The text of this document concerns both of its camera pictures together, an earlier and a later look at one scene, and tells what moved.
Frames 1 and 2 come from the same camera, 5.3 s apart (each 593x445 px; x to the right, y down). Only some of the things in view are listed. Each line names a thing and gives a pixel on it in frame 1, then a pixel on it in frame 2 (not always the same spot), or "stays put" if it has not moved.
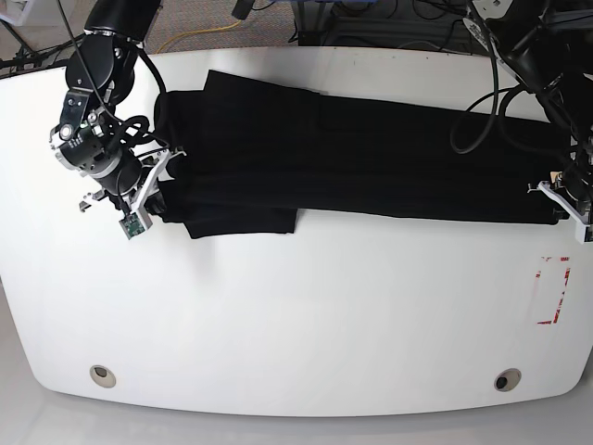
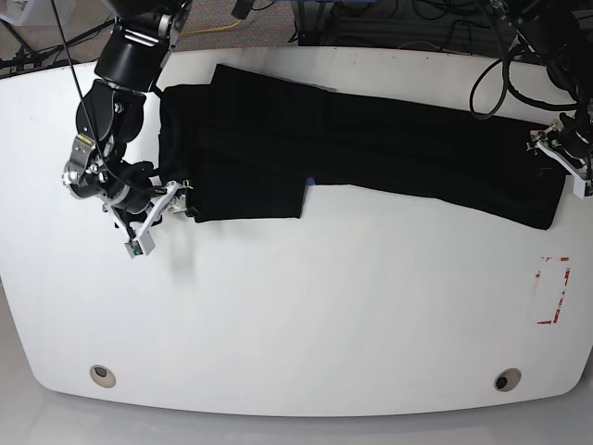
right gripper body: (573, 188) -> (570, 141)
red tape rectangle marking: (566, 280) stays put
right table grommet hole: (507, 379) stays put
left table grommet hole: (102, 375) stays put
